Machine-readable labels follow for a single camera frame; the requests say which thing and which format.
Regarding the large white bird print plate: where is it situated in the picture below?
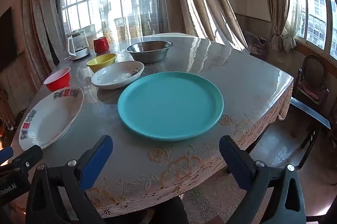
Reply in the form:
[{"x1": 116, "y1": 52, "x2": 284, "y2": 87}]
[{"x1": 18, "y1": 86, "x2": 84, "y2": 151}]

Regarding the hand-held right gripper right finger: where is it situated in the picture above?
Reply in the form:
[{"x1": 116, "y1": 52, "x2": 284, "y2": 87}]
[{"x1": 219, "y1": 135, "x2": 307, "y2": 224}]

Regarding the dark wooden chair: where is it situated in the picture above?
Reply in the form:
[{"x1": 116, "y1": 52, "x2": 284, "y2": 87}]
[{"x1": 292, "y1": 55, "x2": 329, "y2": 108}]

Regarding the red plastic bowl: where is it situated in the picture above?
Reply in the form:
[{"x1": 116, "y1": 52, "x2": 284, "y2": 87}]
[{"x1": 43, "y1": 67, "x2": 72, "y2": 92}]

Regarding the yellow plastic bowl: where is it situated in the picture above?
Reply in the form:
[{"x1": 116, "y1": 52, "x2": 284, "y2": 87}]
[{"x1": 87, "y1": 53, "x2": 117, "y2": 73}]

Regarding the woven bamboo chair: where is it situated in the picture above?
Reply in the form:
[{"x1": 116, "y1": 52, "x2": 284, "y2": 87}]
[{"x1": 114, "y1": 14, "x2": 164, "y2": 40}]

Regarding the teal plastic plate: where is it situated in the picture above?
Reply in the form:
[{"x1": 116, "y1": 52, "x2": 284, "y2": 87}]
[{"x1": 117, "y1": 71, "x2": 224, "y2": 142}]

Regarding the tied beige curtain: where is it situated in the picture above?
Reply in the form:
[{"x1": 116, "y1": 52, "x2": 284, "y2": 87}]
[{"x1": 259, "y1": 0, "x2": 298, "y2": 53}]

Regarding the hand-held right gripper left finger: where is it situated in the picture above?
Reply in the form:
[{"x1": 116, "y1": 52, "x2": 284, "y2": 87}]
[{"x1": 25, "y1": 135, "x2": 114, "y2": 224}]

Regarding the black wall television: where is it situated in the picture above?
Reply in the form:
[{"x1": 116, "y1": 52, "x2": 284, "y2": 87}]
[{"x1": 0, "y1": 6, "x2": 15, "y2": 72}]

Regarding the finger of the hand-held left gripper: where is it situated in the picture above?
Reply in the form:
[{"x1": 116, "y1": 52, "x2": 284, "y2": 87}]
[
  {"x1": 0, "y1": 147, "x2": 13, "y2": 166},
  {"x1": 0, "y1": 144, "x2": 43, "y2": 175}
]

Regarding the dark wooden bench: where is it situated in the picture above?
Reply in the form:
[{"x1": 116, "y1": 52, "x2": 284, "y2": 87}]
[{"x1": 288, "y1": 97, "x2": 332, "y2": 169}]

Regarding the side window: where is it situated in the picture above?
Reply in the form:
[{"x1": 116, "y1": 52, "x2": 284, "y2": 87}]
[{"x1": 284, "y1": 0, "x2": 337, "y2": 58}]

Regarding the white rose print plate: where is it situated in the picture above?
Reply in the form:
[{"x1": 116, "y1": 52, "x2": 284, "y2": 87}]
[{"x1": 91, "y1": 61, "x2": 145, "y2": 90}]

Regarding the stainless steel bowl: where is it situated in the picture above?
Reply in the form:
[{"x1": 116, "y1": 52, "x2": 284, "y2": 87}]
[{"x1": 125, "y1": 40, "x2": 173, "y2": 63}]

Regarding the red mug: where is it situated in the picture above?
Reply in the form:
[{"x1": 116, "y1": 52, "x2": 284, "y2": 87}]
[{"x1": 93, "y1": 36, "x2": 109, "y2": 54}]

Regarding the glass electric kettle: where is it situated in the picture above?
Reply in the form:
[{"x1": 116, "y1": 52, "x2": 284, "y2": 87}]
[{"x1": 66, "y1": 30, "x2": 91, "y2": 61}]

